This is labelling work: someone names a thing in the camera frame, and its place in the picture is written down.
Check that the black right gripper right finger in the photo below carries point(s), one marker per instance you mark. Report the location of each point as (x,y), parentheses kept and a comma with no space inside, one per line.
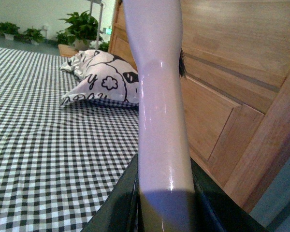
(215,210)

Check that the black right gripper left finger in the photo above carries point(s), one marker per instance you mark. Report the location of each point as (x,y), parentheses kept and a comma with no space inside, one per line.
(119,213)

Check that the white hand brush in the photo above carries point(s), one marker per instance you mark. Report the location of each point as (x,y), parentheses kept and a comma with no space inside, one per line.
(154,29)

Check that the black white checkered bedsheet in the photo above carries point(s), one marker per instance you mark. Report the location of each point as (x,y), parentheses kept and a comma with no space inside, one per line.
(58,165)

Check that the cartoon printed white pillow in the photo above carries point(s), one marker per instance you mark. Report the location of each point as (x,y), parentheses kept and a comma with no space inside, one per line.
(104,78)

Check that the potted green plant large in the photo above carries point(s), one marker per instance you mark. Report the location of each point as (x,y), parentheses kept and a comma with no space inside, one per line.
(82,30)

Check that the white floor lamp stand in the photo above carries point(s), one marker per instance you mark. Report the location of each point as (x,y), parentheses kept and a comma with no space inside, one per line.
(100,3)

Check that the potted green plant middle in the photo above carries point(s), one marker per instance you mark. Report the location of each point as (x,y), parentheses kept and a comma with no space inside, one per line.
(34,35)

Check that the potted green plant far left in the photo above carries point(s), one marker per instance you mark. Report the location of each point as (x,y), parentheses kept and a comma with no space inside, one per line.
(9,30)

